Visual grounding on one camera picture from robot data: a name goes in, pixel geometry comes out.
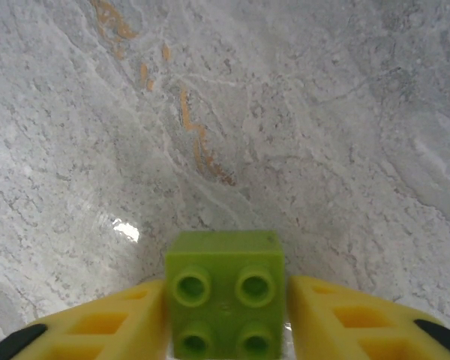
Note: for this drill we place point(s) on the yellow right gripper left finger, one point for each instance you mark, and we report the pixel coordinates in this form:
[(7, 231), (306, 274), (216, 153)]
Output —
[(135, 337)]

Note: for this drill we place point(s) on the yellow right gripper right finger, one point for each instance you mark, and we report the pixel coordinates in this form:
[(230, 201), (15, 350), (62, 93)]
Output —
[(322, 330)]

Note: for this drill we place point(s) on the small green square lego brick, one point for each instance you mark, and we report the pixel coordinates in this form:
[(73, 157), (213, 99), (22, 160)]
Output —
[(225, 300)]

